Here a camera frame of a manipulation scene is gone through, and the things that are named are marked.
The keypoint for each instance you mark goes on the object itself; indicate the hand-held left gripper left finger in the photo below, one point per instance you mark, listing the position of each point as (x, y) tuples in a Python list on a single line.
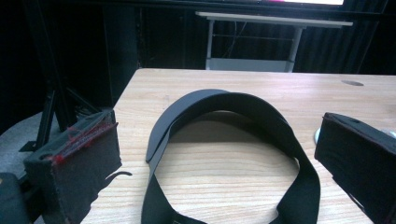
[(77, 168)]

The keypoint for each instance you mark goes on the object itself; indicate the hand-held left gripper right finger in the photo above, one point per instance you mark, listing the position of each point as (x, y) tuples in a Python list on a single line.
[(361, 158)]

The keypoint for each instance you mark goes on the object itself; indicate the black sun visor cap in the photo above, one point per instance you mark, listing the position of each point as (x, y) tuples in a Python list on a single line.
[(186, 105)]

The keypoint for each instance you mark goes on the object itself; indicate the black metal stand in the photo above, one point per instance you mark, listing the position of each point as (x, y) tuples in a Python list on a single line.
[(46, 121)]

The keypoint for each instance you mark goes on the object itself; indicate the metal table frame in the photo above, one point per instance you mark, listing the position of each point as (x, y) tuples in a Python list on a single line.
[(249, 64)]

